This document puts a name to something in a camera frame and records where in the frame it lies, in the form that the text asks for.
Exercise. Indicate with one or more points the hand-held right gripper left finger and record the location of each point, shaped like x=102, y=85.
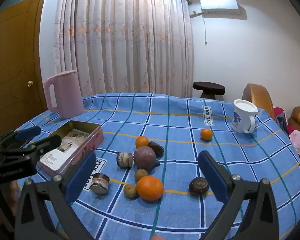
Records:
x=80, y=178

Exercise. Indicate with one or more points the wooden door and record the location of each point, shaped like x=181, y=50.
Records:
x=12, y=55

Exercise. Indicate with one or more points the blue checkered tablecloth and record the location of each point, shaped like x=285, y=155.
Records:
x=180, y=120

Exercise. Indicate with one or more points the dark round stool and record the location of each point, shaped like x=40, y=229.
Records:
x=208, y=87

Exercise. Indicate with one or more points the small orange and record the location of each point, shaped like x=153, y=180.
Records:
x=206, y=134

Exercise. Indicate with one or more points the medium orange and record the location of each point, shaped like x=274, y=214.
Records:
x=142, y=141

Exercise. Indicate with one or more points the pale floral curtain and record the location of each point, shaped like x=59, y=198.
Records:
x=115, y=42

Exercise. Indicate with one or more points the dark brown oblong fruit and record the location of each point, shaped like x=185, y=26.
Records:
x=157, y=148

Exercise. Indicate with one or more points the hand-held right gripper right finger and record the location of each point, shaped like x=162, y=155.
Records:
x=213, y=177

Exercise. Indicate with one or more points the dark striped fruit piece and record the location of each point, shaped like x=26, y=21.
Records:
x=124, y=159
x=100, y=183

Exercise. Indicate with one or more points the air conditioner pipe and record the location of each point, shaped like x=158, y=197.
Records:
x=195, y=13

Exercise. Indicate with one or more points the white air conditioner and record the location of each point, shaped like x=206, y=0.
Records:
x=218, y=6

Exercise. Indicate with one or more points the brown leather sofa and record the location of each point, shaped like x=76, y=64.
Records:
x=297, y=116

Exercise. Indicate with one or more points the large orange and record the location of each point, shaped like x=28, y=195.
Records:
x=150, y=188

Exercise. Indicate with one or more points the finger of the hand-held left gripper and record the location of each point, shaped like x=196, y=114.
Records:
x=47, y=142
x=27, y=132

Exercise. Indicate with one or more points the dark brown round fruit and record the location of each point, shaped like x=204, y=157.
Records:
x=199, y=186

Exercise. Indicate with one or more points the pink kettle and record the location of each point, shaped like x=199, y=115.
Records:
x=67, y=95

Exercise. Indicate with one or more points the tan longan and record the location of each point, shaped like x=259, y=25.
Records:
x=130, y=190
x=141, y=174

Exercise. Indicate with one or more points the brass door knob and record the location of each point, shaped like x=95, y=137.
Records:
x=30, y=83

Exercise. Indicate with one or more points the purple round fruit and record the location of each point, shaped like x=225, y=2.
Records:
x=144, y=157

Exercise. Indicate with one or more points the printed paper leaflet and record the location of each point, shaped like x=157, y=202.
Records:
x=70, y=142

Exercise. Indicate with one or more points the pink tin box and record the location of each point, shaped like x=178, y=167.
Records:
x=92, y=137

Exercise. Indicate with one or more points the white lidded mug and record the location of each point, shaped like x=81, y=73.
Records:
x=241, y=116

